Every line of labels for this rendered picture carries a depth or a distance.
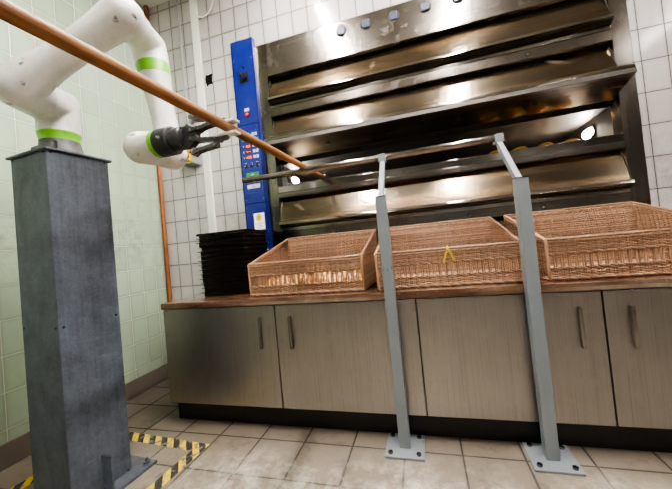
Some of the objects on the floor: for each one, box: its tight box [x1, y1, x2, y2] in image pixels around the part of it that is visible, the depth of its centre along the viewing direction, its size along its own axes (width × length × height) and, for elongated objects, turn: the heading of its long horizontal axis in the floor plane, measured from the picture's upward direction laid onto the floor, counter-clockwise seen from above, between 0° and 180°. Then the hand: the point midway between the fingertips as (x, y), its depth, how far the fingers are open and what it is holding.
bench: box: [161, 258, 672, 453], centre depth 143 cm, size 56×242×58 cm
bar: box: [242, 133, 586, 477], centre depth 128 cm, size 31×127×118 cm
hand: (228, 128), depth 96 cm, fingers closed on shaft, 3 cm apart
